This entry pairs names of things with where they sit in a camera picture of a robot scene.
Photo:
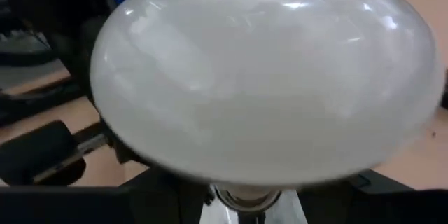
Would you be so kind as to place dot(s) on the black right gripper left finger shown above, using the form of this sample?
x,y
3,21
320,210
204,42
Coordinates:
x,y
87,204

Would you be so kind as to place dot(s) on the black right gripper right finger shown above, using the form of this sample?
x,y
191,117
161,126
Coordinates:
x,y
378,204

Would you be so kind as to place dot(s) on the metal lamp socket base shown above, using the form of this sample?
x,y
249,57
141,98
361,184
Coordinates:
x,y
248,201

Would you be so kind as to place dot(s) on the white lightbulb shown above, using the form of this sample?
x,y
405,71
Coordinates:
x,y
266,77

